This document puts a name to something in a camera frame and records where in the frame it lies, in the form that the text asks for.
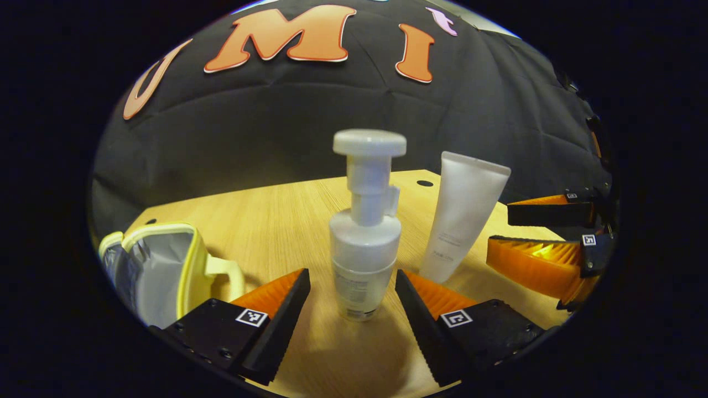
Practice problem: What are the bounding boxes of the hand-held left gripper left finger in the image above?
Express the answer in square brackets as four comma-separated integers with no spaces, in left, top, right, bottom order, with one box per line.
[149,268,311,386]

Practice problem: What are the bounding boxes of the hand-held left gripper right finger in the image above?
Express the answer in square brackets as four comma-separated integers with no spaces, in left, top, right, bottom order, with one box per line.
[394,269,554,387]

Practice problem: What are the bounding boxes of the white squeeze tube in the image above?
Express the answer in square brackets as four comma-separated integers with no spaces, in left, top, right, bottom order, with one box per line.
[419,151,512,284]

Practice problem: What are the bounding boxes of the white pump bottle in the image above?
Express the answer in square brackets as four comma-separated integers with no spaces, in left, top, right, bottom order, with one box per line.
[329,129,408,322]

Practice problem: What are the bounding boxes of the pale yellow suitcase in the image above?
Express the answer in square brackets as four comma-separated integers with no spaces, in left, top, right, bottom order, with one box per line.
[98,222,247,329]

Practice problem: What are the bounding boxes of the black backdrop cloth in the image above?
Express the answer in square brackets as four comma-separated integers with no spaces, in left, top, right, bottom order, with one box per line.
[91,0,615,238]

